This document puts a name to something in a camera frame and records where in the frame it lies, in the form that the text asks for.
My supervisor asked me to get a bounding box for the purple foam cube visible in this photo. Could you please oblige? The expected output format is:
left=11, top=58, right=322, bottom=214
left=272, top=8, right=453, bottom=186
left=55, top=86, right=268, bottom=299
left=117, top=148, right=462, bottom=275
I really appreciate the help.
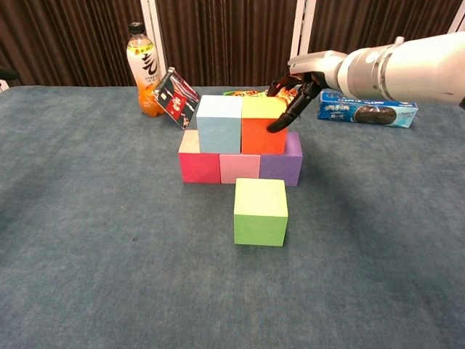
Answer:
left=259, top=132, right=304, bottom=187

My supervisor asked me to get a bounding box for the blue felt table mat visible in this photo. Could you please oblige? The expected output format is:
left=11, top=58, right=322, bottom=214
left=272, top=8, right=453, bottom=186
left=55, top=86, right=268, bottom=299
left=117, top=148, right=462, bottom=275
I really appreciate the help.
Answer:
left=0, top=85, right=465, bottom=349

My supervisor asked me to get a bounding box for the blue cookie package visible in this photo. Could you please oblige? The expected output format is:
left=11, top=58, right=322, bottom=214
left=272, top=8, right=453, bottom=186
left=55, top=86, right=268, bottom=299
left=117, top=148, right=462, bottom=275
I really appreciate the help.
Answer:
left=316, top=89, right=419, bottom=129

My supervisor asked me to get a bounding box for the light blue foam cube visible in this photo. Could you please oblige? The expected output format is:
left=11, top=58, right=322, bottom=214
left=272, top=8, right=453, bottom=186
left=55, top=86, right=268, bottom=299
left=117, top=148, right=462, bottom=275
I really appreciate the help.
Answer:
left=195, top=95, right=243, bottom=154

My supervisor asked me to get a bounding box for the dark brown curtain panel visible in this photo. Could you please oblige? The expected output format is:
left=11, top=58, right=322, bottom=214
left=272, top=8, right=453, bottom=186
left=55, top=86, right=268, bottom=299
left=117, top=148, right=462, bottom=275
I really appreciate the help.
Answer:
left=0, top=0, right=146, bottom=87
left=304, top=0, right=462, bottom=87
left=155, top=0, right=299, bottom=87

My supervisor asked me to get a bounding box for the green orange snack bag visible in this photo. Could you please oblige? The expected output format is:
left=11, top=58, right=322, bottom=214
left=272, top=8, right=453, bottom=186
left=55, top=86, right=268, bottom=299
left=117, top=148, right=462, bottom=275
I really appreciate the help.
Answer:
left=222, top=89, right=296, bottom=107

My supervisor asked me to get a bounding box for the orange foam cube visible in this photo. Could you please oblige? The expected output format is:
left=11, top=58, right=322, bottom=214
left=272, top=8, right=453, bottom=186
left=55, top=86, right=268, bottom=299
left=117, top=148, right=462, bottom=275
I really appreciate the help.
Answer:
left=240, top=96, right=288, bottom=156

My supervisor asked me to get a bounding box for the pink foam cube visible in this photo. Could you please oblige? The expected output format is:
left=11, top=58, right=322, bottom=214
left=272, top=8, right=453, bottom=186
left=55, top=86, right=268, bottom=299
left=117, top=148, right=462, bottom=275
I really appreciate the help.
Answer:
left=219, top=152, right=262, bottom=185

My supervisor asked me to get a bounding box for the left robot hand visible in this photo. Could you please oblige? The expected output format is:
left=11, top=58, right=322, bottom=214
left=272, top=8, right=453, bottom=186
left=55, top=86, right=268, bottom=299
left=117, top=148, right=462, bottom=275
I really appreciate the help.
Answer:
left=0, top=67, right=21, bottom=92

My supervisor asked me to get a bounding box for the red foam cube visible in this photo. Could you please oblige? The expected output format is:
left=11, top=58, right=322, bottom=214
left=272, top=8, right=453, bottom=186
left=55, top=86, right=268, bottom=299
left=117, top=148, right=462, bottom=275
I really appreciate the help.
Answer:
left=178, top=129, right=222, bottom=184

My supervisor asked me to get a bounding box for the red black card box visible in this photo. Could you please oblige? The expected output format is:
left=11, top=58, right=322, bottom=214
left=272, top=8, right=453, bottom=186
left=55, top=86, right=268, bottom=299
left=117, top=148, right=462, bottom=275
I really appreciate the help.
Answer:
left=152, top=67, right=201, bottom=130

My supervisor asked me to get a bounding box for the orange drink bottle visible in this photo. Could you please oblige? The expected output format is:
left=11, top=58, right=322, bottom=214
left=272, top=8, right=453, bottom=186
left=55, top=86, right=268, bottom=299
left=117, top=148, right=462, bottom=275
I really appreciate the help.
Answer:
left=126, top=22, right=165, bottom=118

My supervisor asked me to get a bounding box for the white partition post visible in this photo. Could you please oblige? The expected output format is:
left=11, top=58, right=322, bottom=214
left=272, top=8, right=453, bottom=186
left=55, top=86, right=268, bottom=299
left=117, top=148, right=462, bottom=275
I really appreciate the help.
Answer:
left=139, top=0, right=168, bottom=88
left=286, top=0, right=316, bottom=88
left=450, top=0, right=465, bottom=36

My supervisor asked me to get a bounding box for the green foam cube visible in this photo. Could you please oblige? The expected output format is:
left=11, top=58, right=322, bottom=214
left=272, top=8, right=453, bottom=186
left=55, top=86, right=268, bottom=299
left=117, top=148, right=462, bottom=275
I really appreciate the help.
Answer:
left=233, top=177, right=289, bottom=247

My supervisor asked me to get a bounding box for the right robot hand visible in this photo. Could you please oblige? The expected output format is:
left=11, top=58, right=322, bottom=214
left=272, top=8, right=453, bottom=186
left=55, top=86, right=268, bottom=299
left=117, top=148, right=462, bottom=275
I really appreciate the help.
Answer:
left=266, top=50, right=348, bottom=134

